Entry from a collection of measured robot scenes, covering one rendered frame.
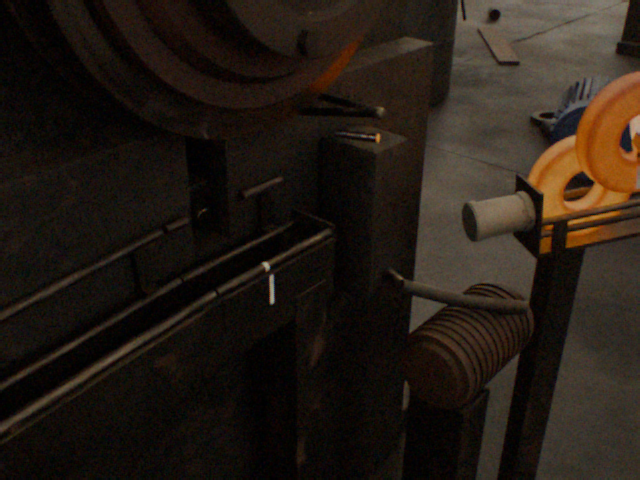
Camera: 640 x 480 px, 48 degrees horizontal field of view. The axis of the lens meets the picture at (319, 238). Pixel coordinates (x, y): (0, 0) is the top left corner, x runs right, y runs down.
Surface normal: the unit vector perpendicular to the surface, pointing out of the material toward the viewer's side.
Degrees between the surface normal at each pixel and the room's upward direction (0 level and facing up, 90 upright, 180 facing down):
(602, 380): 0
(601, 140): 89
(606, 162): 89
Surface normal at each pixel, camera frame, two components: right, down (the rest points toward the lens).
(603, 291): 0.01, -0.88
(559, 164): 0.16, 0.49
